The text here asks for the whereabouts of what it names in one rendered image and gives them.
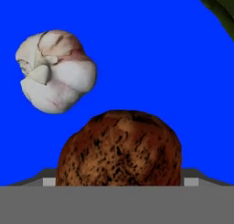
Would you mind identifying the green asparagus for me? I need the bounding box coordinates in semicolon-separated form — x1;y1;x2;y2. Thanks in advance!
190;0;234;41

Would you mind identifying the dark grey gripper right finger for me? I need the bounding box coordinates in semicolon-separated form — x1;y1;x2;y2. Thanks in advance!
180;167;232;187

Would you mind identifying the white garlic bulb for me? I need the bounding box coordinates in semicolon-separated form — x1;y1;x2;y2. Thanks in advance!
15;29;98;114

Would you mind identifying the brown seared steak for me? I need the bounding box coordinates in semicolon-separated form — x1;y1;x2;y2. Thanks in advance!
55;109;183;187

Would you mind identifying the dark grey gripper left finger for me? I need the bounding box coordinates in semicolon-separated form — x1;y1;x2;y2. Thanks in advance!
8;167;59;187

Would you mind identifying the blue tray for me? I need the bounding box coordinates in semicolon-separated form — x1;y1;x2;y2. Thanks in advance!
0;0;234;187

